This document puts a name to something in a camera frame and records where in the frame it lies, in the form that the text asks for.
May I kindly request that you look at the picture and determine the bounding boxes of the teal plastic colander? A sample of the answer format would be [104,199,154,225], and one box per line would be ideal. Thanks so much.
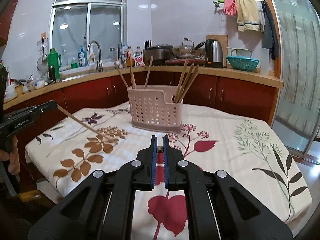
[226,56,259,72]

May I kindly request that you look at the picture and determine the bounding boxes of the steel kitchen faucet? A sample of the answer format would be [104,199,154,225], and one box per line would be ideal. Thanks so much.
[87,40,103,72]

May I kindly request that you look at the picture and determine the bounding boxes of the red kitchen cabinets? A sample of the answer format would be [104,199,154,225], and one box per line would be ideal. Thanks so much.
[3,70,279,193]

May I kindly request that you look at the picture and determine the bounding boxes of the black thermos bottle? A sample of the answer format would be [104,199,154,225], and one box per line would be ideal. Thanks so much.
[48,66,56,83]

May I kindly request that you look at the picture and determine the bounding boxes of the white spray cleaner bottle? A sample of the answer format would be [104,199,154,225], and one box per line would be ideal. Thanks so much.
[87,45,95,65]

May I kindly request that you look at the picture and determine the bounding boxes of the cooking oil bottle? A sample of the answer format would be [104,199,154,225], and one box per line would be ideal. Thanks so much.
[126,46,135,68]

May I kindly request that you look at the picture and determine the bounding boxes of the white green mug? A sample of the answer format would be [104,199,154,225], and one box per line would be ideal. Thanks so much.
[231,48,252,58]

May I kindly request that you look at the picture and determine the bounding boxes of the white plastic container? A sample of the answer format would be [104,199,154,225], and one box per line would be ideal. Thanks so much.
[260,48,270,76]

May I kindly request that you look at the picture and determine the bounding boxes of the knife block with knives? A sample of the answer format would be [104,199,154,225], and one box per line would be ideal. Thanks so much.
[143,40,152,66]

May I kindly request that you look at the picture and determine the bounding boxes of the floral tablecloth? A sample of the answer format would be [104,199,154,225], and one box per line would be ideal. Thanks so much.
[25,101,312,239]

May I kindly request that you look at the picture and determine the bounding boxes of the hanging mesh strainer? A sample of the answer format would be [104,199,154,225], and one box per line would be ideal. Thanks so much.
[36,54,48,72]

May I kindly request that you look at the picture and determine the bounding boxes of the green thermos jug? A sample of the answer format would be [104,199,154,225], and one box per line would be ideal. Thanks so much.
[47,48,62,81]

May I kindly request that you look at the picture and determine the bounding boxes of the grey rice cooker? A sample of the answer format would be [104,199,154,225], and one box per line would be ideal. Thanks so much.
[148,44,175,66]

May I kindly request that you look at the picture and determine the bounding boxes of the steel electric kettle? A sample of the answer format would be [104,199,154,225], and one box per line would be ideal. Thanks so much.
[205,38,223,68]

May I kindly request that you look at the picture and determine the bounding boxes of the aluminium sliding window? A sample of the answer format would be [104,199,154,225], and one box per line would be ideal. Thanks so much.
[50,0,125,67]

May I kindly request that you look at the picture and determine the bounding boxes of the white blue bowl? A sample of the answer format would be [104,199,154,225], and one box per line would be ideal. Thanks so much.
[34,78,46,90]

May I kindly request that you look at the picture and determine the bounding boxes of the steel wok with lid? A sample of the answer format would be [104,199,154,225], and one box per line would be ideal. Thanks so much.
[170,37,205,59]

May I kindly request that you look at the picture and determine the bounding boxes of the hanging steel ladle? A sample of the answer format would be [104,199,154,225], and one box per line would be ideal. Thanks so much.
[41,37,47,62]

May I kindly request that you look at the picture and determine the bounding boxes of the blue detergent bottle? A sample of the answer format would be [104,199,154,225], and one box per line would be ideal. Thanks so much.
[78,46,87,67]

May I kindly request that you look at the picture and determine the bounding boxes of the pink white snack bag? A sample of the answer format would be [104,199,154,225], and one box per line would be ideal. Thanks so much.
[134,54,145,67]

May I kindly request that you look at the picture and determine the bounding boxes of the red induction cooker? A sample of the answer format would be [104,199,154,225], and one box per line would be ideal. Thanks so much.
[165,59,205,66]

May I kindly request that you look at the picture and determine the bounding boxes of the pink perforated utensil holder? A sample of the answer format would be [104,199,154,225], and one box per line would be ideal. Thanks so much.
[127,85,182,133]

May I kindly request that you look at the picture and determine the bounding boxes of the glass sliding door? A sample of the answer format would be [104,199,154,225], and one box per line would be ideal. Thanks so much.
[266,0,319,164]

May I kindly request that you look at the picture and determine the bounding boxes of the wooden chopstick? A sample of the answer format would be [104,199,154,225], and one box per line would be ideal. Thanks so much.
[175,64,194,103]
[114,64,129,89]
[174,61,188,103]
[181,66,199,99]
[128,57,136,89]
[57,105,108,139]
[144,55,153,89]
[178,65,199,103]

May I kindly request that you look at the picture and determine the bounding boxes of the person's left hand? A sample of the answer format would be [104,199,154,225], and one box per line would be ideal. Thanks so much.
[0,136,20,176]

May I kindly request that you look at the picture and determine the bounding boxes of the green soap dispenser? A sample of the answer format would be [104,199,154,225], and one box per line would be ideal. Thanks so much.
[71,57,78,69]

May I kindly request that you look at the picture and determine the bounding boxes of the stacked white bowls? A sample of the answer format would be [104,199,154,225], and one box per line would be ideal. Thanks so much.
[4,83,17,103]

